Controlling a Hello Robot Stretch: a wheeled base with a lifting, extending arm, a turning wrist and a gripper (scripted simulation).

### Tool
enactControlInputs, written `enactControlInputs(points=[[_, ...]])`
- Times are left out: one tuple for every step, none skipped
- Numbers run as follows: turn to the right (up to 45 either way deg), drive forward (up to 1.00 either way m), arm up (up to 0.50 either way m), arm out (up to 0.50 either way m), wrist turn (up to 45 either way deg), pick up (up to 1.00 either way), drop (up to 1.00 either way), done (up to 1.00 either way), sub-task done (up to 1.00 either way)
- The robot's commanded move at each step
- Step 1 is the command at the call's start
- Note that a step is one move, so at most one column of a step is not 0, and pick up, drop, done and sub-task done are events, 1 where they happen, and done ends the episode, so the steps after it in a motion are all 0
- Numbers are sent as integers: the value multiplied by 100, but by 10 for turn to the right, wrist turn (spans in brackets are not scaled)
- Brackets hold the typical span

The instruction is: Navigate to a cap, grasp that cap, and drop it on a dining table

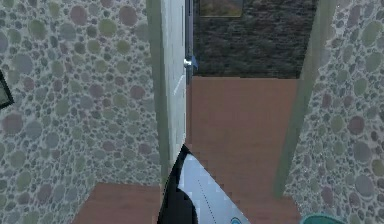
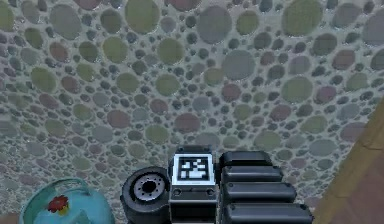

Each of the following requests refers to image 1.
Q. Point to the white room door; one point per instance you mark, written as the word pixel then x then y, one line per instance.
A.
pixel 173 83

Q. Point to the teal round object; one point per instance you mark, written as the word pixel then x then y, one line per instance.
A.
pixel 321 220

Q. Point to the dark framed wall picture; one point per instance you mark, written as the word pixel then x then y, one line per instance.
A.
pixel 220 7

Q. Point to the black framed wall picture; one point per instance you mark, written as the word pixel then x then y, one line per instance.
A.
pixel 4 93

